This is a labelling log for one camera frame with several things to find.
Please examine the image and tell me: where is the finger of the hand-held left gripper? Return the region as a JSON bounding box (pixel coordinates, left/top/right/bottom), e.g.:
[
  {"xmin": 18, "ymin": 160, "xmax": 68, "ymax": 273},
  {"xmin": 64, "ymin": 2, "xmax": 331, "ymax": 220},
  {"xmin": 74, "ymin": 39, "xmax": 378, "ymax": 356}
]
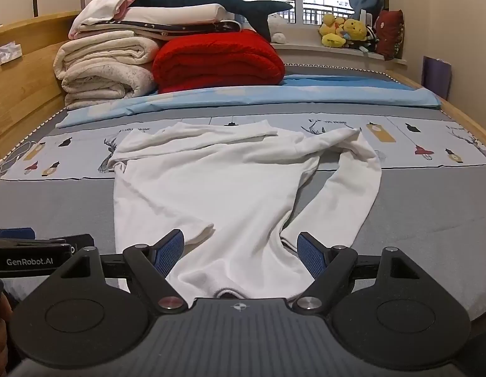
[{"xmin": 0, "ymin": 227, "xmax": 35, "ymax": 239}]

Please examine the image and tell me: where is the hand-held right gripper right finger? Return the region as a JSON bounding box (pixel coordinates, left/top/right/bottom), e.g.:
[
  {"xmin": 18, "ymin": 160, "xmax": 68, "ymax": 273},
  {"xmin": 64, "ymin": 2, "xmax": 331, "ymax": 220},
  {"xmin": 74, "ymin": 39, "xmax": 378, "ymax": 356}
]
[{"xmin": 292, "ymin": 231, "xmax": 425, "ymax": 315}]

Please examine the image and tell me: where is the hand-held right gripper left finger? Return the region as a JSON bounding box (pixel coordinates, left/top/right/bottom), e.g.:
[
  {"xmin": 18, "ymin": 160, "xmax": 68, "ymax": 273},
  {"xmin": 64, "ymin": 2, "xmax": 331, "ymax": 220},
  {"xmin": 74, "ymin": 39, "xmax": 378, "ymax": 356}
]
[{"xmin": 50, "ymin": 230, "xmax": 187, "ymax": 315}]

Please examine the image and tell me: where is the white long-sleeved shirt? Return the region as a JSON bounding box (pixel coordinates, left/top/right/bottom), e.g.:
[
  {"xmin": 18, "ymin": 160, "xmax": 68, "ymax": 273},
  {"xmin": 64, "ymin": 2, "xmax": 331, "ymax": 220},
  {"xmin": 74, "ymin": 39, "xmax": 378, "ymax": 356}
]
[{"xmin": 107, "ymin": 122, "xmax": 383, "ymax": 300}]

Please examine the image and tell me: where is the grey printed bed sheet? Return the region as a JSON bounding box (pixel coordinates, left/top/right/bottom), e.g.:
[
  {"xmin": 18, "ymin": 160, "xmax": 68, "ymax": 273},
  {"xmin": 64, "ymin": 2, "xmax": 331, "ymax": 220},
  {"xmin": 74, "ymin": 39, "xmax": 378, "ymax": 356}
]
[{"xmin": 0, "ymin": 116, "xmax": 486, "ymax": 323}]

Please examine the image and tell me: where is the light blue blanket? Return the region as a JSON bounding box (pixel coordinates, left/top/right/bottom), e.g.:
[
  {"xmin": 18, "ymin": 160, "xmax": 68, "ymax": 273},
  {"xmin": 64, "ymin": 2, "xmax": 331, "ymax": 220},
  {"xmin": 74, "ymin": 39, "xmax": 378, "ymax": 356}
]
[{"xmin": 56, "ymin": 74, "xmax": 442, "ymax": 129}]

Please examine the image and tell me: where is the cream speckled folded blanket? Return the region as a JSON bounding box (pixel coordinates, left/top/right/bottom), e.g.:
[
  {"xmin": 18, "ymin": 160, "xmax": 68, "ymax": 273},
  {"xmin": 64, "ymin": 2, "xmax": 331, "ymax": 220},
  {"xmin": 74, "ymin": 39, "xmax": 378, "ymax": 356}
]
[{"xmin": 63, "ymin": 63, "xmax": 156, "ymax": 111}]

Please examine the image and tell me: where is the tissue pack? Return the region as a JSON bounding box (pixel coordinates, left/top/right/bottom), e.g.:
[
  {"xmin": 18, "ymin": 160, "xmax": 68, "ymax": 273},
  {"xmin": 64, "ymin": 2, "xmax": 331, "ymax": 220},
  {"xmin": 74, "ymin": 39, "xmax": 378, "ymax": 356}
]
[{"xmin": 0, "ymin": 42, "xmax": 23, "ymax": 66}]

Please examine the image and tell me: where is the red folded blanket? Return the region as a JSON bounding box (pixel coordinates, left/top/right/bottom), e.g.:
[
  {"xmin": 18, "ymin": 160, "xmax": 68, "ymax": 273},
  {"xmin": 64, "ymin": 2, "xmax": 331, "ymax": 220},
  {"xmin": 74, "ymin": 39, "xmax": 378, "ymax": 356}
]
[{"xmin": 152, "ymin": 29, "xmax": 286, "ymax": 94}]

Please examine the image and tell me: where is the white windowsill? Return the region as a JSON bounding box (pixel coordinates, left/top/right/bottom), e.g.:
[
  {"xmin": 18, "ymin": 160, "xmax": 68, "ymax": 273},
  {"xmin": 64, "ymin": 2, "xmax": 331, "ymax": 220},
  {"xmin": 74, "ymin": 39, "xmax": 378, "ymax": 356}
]
[{"xmin": 272, "ymin": 41, "xmax": 409, "ymax": 66}]

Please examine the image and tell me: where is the navy printed folded cloth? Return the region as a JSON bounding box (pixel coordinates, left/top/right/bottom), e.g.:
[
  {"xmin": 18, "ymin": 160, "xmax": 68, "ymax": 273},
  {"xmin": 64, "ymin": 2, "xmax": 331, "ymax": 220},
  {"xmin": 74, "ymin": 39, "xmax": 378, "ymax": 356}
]
[{"xmin": 76, "ymin": 19, "xmax": 244, "ymax": 42}]

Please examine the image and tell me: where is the yellow plush toy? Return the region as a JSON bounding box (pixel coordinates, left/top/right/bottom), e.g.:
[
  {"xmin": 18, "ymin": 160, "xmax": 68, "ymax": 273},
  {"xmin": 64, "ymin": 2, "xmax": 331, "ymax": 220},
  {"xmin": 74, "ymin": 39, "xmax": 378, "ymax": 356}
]
[
  {"xmin": 342, "ymin": 19, "xmax": 368, "ymax": 50},
  {"xmin": 319, "ymin": 13, "xmax": 346, "ymax": 48}
]

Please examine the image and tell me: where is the white plush toy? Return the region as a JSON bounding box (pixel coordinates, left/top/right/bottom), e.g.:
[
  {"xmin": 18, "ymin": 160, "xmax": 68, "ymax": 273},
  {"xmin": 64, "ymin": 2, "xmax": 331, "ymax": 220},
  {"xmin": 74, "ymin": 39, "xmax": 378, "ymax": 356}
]
[{"xmin": 267, "ymin": 13, "xmax": 288, "ymax": 44}]

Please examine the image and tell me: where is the red pillow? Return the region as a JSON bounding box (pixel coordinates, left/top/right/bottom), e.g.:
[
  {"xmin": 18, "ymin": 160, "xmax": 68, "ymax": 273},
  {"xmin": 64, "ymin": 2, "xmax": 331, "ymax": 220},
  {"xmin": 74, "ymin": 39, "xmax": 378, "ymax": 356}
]
[{"xmin": 374, "ymin": 10, "xmax": 405, "ymax": 60}]

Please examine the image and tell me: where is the white and pink folded cloth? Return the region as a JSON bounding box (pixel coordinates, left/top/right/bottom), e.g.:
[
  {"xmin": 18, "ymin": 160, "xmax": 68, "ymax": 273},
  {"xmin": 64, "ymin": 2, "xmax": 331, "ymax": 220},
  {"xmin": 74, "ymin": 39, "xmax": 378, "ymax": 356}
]
[{"xmin": 68, "ymin": 0, "xmax": 137, "ymax": 39}]

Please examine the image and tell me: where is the white folded sheet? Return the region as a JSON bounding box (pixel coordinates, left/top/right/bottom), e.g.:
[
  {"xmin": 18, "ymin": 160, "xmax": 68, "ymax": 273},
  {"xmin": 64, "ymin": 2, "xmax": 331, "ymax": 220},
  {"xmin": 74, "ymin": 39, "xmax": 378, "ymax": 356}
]
[{"xmin": 117, "ymin": 3, "xmax": 234, "ymax": 24}]

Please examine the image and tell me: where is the dark teal shark plush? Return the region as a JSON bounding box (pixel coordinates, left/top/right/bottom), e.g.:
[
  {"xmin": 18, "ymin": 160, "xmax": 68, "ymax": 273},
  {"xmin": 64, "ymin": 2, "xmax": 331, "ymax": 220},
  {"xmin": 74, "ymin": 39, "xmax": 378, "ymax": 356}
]
[{"xmin": 131, "ymin": 0, "xmax": 293, "ymax": 42}]

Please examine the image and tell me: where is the wooden bed frame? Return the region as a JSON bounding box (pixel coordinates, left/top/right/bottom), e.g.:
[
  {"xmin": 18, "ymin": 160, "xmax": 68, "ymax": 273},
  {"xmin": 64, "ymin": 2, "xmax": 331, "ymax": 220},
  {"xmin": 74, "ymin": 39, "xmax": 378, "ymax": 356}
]
[{"xmin": 0, "ymin": 10, "xmax": 486, "ymax": 173}]

